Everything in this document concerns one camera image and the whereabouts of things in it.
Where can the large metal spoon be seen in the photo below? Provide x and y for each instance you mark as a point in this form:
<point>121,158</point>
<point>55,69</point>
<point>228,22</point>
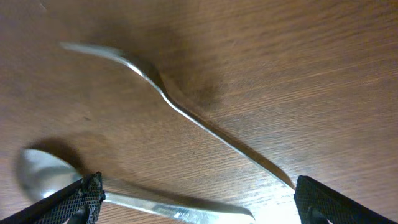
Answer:
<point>42,174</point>

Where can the metal fork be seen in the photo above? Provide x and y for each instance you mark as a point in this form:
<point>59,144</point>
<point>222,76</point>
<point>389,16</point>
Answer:
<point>150,74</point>

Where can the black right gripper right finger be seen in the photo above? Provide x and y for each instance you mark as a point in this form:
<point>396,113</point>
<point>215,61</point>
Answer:
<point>317,203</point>

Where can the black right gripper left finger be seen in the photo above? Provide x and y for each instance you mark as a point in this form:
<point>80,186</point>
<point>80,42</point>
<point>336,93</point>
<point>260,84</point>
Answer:
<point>79,202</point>

